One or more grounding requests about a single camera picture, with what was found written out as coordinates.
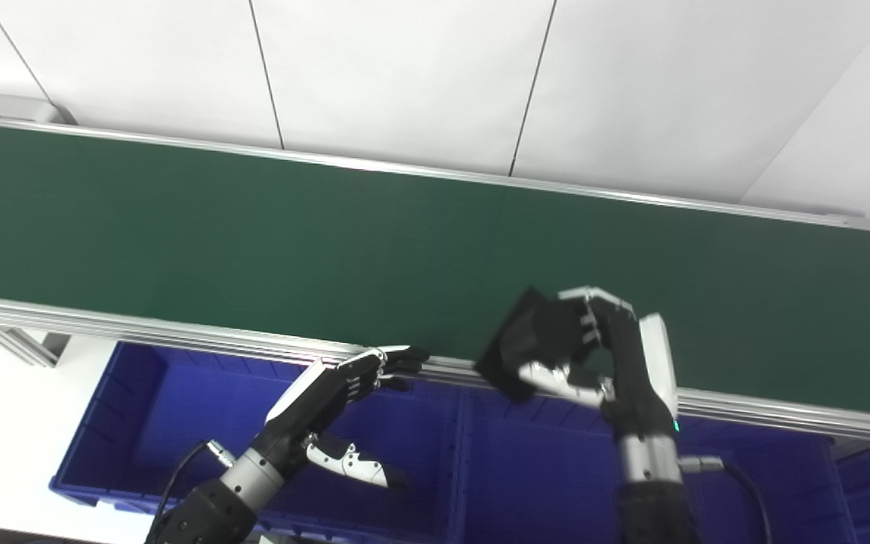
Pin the black packet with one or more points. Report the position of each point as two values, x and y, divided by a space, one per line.
533 340

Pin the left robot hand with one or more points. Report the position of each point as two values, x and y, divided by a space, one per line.
314 404

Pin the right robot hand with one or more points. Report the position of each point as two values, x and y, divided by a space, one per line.
643 378

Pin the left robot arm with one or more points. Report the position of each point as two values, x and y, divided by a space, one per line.
216 506

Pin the aluminium conveyor support leg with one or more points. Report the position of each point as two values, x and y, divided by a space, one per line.
20 344

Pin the green conveyor belt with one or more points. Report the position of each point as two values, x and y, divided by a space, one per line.
329 249

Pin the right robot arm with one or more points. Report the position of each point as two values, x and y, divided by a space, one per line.
650 491

